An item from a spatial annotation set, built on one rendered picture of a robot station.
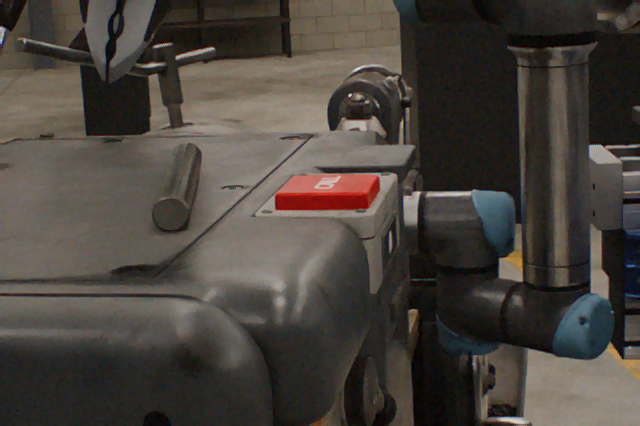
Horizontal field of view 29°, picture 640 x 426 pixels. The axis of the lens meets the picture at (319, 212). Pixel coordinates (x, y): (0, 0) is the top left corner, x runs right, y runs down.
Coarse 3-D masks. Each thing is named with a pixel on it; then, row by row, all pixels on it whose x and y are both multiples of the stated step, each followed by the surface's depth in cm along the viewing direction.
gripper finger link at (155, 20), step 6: (156, 0) 113; (162, 0) 113; (168, 0) 113; (174, 0) 114; (156, 6) 113; (162, 6) 113; (168, 6) 113; (156, 12) 113; (162, 12) 113; (168, 12) 114; (150, 18) 113; (156, 18) 113; (162, 18) 113; (150, 24) 114; (156, 24) 113; (150, 30) 114; (144, 36) 114; (150, 36) 114
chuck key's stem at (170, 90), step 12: (156, 48) 128; (168, 48) 128; (156, 60) 128; (168, 60) 128; (168, 72) 128; (168, 84) 129; (168, 96) 129; (180, 96) 129; (168, 108) 130; (180, 120) 130
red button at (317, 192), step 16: (304, 176) 84; (320, 176) 84; (336, 176) 84; (352, 176) 84; (368, 176) 83; (288, 192) 80; (304, 192) 79; (320, 192) 79; (336, 192) 79; (352, 192) 79; (368, 192) 79; (288, 208) 80; (304, 208) 79; (320, 208) 79; (336, 208) 79; (352, 208) 79
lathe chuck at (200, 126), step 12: (192, 120) 134; (204, 120) 133; (216, 120) 133; (156, 132) 128; (168, 132) 126; (180, 132) 126; (192, 132) 126; (204, 132) 126; (216, 132) 127; (228, 132) 128; (240, 132) 129; (252, 132) 131; (264, 132) 133
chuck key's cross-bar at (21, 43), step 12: (24, 48) 107; (36, 48) 109; (48, 48) 110; (60, 48) 112; (204, 48) 136; (60, 60) 113; (72, 60) 114; (84, 60) 115; (180, 60) 131; (192, 60) 133; (204, 60) 136; (132, 72) 123; (144, 72) 124; (156, 72) 127
